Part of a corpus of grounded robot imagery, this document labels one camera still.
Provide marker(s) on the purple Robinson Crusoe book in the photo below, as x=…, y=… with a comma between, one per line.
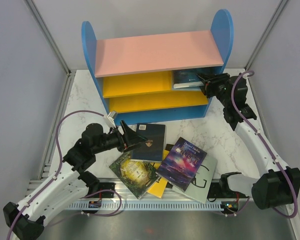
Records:
x=181, y=164

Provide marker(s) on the teal ocean cover book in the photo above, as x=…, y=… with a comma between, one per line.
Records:
x=186, y=77

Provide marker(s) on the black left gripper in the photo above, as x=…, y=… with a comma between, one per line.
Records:
x=124, y=146

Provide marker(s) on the blue pink yellow bookshelf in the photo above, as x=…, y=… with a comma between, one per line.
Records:
x=134, y=75

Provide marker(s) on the yellow book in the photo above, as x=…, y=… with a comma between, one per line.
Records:
x=158, y=188

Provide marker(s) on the dark navy book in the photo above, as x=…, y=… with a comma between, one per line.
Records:
x=153, y=148

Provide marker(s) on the grey book with letter G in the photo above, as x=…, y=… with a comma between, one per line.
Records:
x=200, y=180

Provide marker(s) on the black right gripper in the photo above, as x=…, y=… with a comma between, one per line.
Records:
x=211, y=82

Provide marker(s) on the light blue book with barcode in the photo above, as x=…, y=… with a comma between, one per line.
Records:
x=187, y=88

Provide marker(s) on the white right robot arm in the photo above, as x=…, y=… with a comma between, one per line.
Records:
x=278, y=184

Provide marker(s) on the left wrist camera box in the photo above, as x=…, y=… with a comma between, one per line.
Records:
x=110, y=119

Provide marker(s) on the white slotted cable duct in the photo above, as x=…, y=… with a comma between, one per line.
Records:
x=138, y=205

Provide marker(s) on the green forest cover book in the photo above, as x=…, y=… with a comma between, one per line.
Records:
x=137, y=176

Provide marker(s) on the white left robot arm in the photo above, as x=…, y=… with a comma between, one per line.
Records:
x=28, y=218

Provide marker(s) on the black W.S. book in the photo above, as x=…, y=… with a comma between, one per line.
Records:
x=167, y=149

